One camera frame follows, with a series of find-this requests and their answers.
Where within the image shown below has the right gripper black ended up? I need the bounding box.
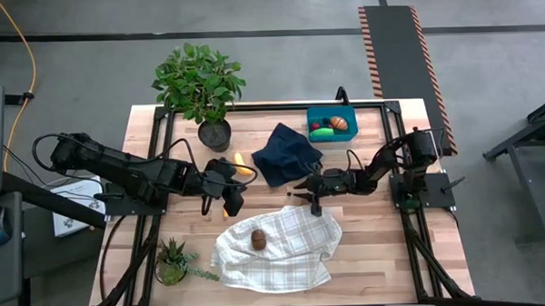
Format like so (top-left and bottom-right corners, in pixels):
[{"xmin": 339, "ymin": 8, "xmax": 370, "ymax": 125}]
[{"xmin": 293, "ymin": 166, "xmax": 364, "ymax": 204}]

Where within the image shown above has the yellow toy banana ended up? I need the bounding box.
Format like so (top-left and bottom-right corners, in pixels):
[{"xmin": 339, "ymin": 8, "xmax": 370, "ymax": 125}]
[{"xmin": 233, "ymin": 151, "xmax": 255, "ymax": 177}]

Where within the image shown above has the green toy cucumber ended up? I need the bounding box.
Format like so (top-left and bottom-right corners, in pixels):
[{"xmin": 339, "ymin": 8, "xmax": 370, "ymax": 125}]
[{"xmin": 308, "ymin": 126, "xmax": 335, "ymax": 140}]

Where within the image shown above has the brown toy kiwi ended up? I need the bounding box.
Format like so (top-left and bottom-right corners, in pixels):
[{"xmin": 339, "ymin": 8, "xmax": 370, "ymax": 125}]
[{"xmin": 250, "ymin": 228, "xmax": 268, "ymax": 252}]

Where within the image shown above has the orange toy vegetable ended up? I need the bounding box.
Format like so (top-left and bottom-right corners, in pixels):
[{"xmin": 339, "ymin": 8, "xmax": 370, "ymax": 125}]
[{"xmin": 329, "ymin": 115, "xmax": 349, "ymax": 132}]

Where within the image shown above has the teal plastic tupperware container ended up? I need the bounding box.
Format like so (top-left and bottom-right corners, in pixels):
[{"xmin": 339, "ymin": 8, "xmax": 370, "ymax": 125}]
[{"xmin": 305, "ymin": 104, "xmax": 360, "ymax": 144}]

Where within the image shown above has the navy blue cloth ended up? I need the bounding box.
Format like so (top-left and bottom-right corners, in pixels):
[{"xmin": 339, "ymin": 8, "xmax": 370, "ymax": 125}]
[{"xmin": 250, "ymin": 121, "xmax": 325, "ymax": 189}]

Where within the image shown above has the white plaid kitchen towel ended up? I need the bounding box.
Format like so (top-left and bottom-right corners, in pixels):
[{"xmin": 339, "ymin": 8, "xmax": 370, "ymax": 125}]
[{"xmin": 208, "ymin": 202, "xmax": 345, "ymax": 296}]

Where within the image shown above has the large leafy potted plant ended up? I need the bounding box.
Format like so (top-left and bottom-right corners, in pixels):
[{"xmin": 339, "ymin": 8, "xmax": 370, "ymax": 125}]
[{"xmin": 149, "ymin": 39, "xmax": 250, "ymax": 156}]

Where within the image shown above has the small potted succulent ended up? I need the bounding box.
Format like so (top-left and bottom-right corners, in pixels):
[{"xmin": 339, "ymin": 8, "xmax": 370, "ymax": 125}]
[{"xmin": 152, "ymin": 235, "xmax": 222, "ymax": 288}]

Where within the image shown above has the white printed cardboard box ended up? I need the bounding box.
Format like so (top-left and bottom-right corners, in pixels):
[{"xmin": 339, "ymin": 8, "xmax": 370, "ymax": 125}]
[{"xmin": 49, "ymin": 174, "xmax": 108, "ymax": 239}]

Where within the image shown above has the black striped-edge floor mat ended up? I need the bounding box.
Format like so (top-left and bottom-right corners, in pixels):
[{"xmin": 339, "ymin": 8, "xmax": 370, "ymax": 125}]
[{"xmin": 356, "ymin": 1, "xmax": 459, "ymax": 159}]

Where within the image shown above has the black diagonal beam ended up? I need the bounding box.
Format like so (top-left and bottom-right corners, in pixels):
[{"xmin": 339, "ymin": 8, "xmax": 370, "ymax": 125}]
[{"xmin": 0, "ymin": 167, "xmax": 108, "ymax": 234}]

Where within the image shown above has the dark metal table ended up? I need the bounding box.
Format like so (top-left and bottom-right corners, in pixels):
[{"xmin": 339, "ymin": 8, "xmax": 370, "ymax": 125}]
[{"xmin": 481, "ymin": 93, "xmax": 545, "ymax": 246}]

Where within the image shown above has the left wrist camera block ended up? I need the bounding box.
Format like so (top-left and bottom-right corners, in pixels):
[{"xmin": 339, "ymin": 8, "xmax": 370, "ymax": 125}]
[{"xmin": 222, "ymin": 189, "xmax": 246, "ymax": 218}]

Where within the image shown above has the black aluminium table frame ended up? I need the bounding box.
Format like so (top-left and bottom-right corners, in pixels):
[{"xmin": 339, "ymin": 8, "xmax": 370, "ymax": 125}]
[{"xmin": 83, "ymin": 93, "xmax": 477, "ymax": 306}]

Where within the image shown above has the black mount bracket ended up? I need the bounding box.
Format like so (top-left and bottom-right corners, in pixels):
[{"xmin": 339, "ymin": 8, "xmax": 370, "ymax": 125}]
[{"xmin": 334, "ymin": 85, "xmax": 350, "ymax": 107}]

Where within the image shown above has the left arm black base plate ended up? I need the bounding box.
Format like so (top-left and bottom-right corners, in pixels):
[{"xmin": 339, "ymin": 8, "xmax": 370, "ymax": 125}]
[{"xmin": 94, "ymin": 188, "xmax": 169, "ymax": 219}]

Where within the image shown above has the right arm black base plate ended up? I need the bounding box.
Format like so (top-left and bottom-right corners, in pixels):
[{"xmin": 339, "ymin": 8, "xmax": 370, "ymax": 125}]
[{"xmin": 389, "ymin": 170, "xmax": 467, "ymax": 212}]

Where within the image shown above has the dark curved hose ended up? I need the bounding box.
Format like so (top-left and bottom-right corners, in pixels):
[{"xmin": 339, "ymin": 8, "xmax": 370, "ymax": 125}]
[{"xmin": 95, "ymin": 214, "xmax": 132, "ymax": 301}]

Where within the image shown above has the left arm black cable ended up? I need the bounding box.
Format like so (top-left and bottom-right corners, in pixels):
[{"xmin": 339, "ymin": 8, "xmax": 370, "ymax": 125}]
[{"xmin": 30, "ymin": 124, "xmax": 261, "ymax": 222}]

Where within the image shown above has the yellow cable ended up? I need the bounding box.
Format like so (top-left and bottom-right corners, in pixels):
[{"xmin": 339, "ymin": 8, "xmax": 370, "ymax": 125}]
[{"xmin": 0, "ymin": 0, "xmax": 42, "ymax": 173}]

